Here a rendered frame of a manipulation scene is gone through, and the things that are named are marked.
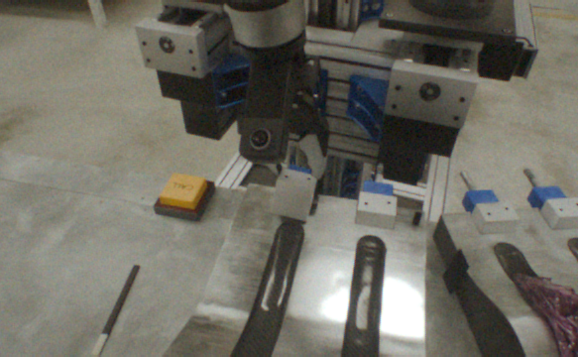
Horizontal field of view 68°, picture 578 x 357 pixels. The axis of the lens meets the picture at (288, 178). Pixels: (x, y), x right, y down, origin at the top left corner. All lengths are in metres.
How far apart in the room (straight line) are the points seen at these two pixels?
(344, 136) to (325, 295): 0.53
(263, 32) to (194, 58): 0.46
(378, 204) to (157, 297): 0.34
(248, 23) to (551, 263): 0.51
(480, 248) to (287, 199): 0.28
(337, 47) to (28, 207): 0.64
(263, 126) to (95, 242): 0.41
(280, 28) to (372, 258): 0.31
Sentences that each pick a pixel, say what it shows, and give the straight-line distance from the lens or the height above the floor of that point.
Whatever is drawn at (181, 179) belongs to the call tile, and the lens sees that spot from 0.75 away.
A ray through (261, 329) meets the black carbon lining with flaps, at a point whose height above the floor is 0.88.
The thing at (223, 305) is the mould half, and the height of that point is 0.88.
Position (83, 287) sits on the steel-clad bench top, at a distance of 0.70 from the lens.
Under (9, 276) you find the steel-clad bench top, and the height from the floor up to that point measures 0.80.
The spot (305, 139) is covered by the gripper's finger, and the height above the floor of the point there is 1.02.
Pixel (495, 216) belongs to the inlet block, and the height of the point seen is 0.88.
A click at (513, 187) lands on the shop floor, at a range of 2.17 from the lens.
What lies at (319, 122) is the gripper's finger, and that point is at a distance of 0.49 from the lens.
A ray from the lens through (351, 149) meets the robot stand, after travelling 1.00.
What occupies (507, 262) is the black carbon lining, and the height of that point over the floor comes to 0.85.
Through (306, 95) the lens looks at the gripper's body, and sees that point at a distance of 0.48.
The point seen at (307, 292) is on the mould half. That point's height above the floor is 0.88.
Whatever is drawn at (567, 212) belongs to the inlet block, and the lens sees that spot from 0.73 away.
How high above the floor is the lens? 1.33
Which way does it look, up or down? 43 degrees down
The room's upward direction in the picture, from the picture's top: straight up
